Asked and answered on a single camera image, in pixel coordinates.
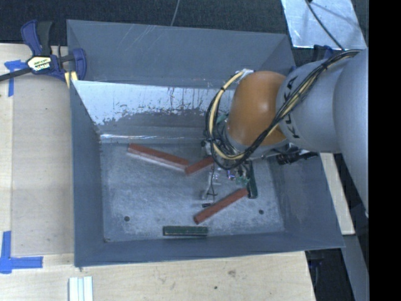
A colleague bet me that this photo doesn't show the pale flat board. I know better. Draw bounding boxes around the pale flat board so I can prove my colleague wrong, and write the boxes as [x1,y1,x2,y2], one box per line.
[10,73,76,258]

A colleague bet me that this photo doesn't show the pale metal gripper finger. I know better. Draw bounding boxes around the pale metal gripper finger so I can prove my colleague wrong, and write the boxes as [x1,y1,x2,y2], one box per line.
[200,171,219,200]

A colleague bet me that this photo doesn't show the red-brown flat block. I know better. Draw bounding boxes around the red-brown flat block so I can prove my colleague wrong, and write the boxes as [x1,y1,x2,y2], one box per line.
[184,156,216,176]
[192,187,250,226]
[126,143,190,172]

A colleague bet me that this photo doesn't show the grey metal bin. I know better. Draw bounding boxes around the grey metal bin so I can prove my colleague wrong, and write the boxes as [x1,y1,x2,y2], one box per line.
[65,19,346,268]

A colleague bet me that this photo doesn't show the dark green flat block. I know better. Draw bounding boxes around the dark green flat block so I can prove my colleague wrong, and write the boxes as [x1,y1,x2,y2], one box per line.
[245,162,259,199]
[162,225,209,238]

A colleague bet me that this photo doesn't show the black cylinder on white bracket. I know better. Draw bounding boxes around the black cylinder on white bracket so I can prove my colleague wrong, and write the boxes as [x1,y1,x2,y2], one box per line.
[271,147,318,166]

